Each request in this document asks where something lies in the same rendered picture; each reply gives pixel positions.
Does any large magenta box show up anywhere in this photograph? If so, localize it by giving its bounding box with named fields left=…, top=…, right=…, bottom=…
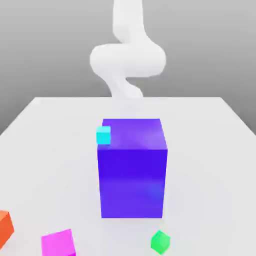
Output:
left=41, top=228, right=77, bottom=256

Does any small green cube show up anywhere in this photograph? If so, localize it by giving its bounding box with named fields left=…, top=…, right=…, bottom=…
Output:
left=150, top=230, right=171, bottom=256

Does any large purple box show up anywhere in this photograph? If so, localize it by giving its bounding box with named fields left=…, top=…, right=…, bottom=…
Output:
left=96, top=118, right=168, bottom=219

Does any large orange box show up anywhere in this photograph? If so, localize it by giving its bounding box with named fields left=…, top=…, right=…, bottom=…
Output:
left=0, top=209, right=15, bottom=250

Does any small cyan cube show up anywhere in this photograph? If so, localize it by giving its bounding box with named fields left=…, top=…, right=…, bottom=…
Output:
left=96, top=125, right=112, bottom=146

